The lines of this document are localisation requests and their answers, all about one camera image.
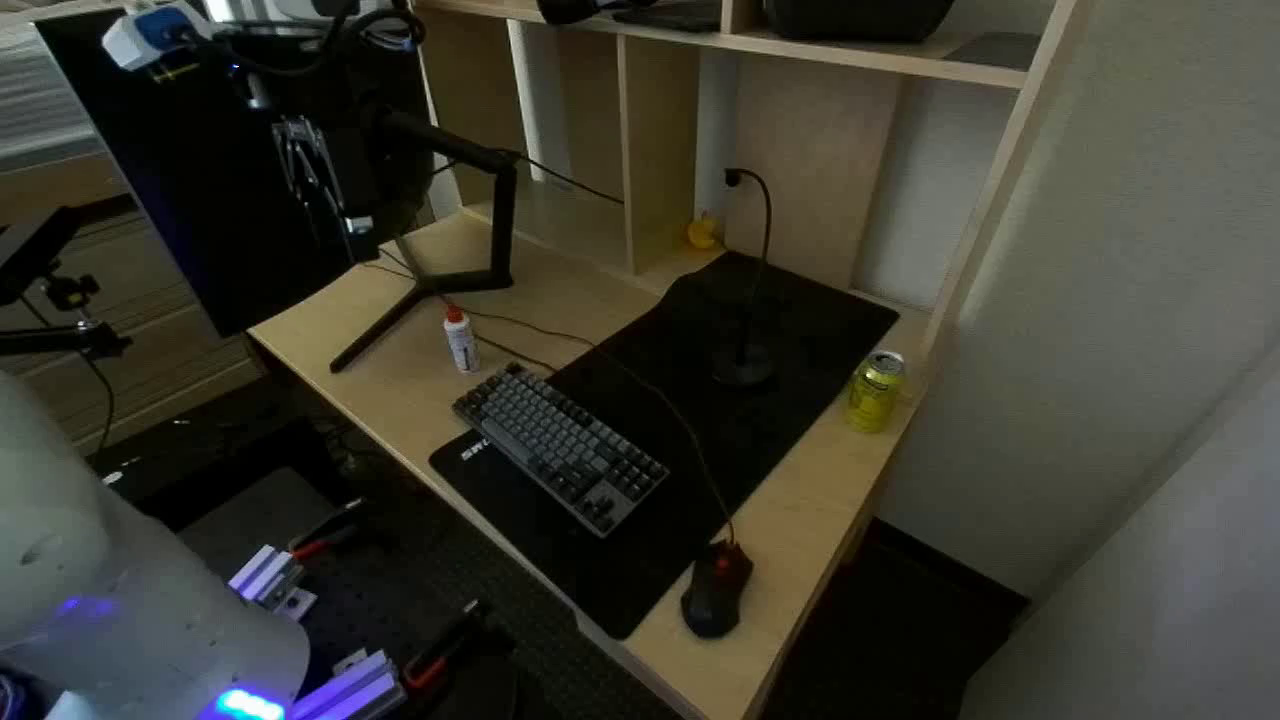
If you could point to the wooden desk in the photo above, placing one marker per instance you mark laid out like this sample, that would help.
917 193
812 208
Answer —
559 304

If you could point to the black headset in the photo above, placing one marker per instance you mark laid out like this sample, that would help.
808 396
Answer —
587 10

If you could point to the black box on shelf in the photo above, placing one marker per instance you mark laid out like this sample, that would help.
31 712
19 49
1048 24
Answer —
882 20

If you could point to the white purple device front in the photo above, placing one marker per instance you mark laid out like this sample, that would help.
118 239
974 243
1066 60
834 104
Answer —
364 686

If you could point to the black red computer mouse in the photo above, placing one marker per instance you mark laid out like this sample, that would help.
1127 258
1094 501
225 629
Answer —
712 595

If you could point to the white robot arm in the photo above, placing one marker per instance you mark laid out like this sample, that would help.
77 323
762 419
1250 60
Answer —
93 595

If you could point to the small white bottle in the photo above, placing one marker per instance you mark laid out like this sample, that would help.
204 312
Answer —
461 340

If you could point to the yellow drink can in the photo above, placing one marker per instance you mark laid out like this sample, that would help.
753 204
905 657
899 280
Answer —
874 390

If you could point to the grey mechanical keyboard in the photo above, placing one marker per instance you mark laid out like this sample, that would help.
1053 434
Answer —
580 460

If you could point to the black computer monitor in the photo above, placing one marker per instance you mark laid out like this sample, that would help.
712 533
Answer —
192 150

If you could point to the small yellow rubber duck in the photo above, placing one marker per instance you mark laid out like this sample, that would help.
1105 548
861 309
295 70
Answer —
703 234

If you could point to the wooden shelf unit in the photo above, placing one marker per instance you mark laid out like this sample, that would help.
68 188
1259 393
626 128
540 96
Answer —
778 143

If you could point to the black camera tripod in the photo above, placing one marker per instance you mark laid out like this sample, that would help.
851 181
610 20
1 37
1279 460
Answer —
31 258

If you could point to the black gooseneck microphone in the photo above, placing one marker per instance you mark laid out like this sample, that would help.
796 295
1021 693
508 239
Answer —
745 360

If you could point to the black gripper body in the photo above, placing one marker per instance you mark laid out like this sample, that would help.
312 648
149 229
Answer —
330 176

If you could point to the black desk mat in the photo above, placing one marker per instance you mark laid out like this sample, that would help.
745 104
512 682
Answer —
656 385

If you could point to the white purple device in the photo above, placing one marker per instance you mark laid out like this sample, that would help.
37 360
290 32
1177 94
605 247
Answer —
364 686
274 580

